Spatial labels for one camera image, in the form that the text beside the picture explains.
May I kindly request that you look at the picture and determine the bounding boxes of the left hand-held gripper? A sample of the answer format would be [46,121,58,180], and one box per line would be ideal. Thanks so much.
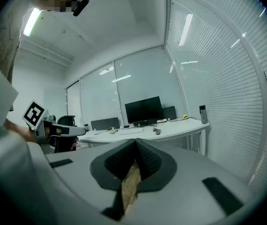
[22,99,87,155]

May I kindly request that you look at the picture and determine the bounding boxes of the long ceiling light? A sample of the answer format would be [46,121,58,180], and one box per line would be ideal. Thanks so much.
[23,7,43,38]

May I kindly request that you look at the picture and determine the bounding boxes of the black office chair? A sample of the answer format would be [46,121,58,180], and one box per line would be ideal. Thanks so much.
[50,115,80,153]

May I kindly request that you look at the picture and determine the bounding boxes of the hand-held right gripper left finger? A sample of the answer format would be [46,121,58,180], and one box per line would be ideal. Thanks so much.
[46,138,137,222]

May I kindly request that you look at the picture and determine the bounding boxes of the white keyboard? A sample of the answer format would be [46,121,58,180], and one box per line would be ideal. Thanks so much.
[118,127,145,136]

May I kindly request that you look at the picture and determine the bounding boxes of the person's left forearm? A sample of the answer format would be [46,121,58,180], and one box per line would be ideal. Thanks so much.
[5,119,39,142]

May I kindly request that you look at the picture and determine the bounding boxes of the wide grey partition panel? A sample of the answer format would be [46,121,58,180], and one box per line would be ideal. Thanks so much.
[90,117,121,131]

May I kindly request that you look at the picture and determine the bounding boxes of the dark grey partition panel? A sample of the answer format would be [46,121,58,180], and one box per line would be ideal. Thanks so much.
[162,105,177,121]

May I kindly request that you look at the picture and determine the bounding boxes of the black head-worn camera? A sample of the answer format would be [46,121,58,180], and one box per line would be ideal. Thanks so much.
[72,0,91,17]

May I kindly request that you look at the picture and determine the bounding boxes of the person's grey printed shirt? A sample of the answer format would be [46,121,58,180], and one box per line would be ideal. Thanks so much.
[0,0,42,113]

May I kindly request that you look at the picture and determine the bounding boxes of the white window blinds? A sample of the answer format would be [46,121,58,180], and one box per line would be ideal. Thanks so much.
[165,0,267,196]

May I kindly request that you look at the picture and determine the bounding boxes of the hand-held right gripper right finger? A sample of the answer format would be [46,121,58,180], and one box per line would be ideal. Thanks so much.
[125,138,256,225]

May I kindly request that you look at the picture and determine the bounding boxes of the grey water bottle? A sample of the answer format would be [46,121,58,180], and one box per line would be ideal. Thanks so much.
[199,105,208,125]

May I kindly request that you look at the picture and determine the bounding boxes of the black computer monitor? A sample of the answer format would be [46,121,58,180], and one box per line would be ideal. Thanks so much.
[124,96,165,128]

